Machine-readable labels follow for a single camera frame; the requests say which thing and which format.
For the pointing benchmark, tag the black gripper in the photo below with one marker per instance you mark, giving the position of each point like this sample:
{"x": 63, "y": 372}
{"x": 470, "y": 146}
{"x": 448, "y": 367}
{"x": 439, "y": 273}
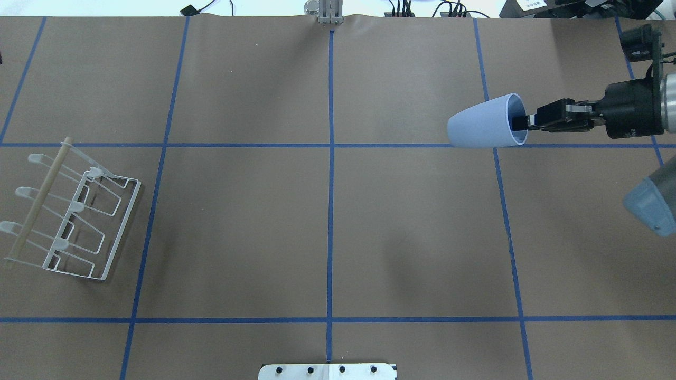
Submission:
{"x": 632, "y": 108}

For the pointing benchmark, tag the light blue plastic cup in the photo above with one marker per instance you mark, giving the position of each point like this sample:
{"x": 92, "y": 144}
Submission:
{"x": 488, "y": 124}

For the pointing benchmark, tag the black box with white label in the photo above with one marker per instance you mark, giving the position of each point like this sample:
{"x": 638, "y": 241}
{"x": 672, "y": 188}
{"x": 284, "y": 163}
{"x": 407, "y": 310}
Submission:
{"x": 539, "y": 9}

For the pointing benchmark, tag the usb hub with orange plugs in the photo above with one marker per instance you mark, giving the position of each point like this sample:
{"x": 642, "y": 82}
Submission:
{"x": 401, "y": 9}

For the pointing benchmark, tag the small silver metal cylinder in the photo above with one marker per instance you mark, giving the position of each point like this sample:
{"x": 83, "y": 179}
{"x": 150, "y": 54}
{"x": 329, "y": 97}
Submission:
{"x": 311, "y": 7}

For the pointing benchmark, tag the small black sensor puck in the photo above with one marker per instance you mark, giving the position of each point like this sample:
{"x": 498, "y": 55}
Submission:
{"x": 189, "y": 11}

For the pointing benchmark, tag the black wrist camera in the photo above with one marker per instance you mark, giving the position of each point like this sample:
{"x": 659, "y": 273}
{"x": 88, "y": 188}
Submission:
{"x": 641, "y": 44}

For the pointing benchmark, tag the aluminium frame post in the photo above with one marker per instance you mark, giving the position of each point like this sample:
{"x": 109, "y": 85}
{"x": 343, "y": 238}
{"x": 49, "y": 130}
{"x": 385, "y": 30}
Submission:
{"x": 330, "y": 12}

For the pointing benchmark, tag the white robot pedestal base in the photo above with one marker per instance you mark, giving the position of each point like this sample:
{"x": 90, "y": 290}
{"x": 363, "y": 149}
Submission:
{"x": 329, "y": 371}

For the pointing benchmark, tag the white wire cup holder rack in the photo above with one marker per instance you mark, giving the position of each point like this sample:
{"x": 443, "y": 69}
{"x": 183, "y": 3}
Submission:
{"x": 78, "y": 216}

